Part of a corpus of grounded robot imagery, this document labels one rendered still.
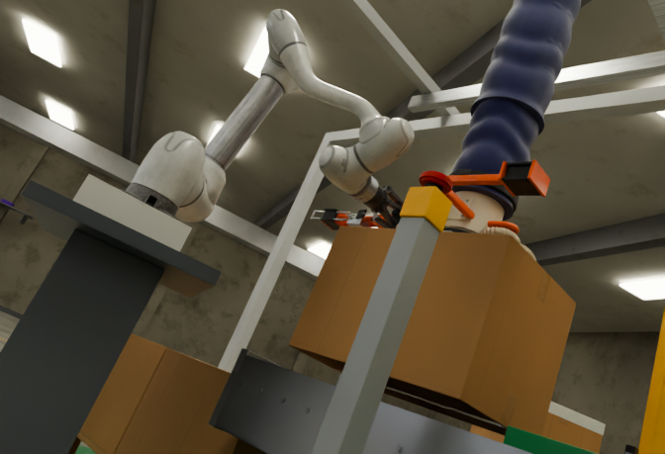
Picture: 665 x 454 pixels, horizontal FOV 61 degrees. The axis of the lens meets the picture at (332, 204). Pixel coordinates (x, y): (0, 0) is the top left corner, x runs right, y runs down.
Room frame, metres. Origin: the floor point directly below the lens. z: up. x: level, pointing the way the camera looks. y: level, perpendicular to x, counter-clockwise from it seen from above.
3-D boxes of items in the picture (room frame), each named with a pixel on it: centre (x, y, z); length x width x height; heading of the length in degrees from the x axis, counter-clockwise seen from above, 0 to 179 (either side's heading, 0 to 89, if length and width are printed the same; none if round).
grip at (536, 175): (1.18, -0.39, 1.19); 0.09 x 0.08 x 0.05; 129
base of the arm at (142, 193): (1.61, 0.49, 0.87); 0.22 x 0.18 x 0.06; 17
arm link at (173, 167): (1.64, 0.49, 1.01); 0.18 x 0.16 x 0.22; 170
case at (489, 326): (1.58, -0.39, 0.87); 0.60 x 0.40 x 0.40; 38
